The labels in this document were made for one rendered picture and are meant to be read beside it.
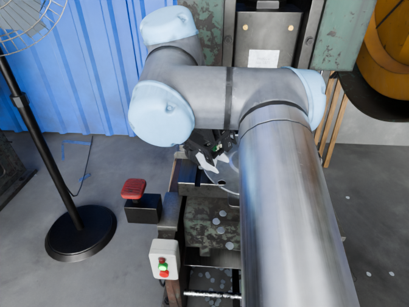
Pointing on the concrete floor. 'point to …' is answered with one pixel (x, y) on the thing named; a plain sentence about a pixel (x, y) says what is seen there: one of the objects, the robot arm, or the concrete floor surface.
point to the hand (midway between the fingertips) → (209, 164)
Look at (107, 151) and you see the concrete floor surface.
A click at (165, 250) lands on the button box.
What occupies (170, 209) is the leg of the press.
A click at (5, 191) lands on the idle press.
